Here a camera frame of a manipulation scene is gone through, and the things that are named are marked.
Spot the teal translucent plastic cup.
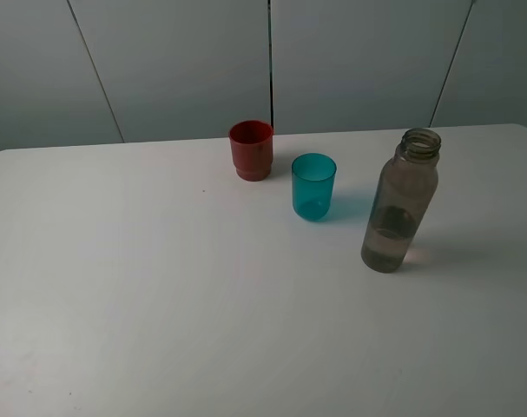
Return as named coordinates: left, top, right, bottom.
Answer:
left=291, top=153, right=337, bottom=222

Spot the red plastic cup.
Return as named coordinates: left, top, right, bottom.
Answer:
left=228, top=120, right=273, bottom=182

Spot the smoky transparent water bottle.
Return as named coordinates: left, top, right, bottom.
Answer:
left=361, top=128, right=441, bottom=273

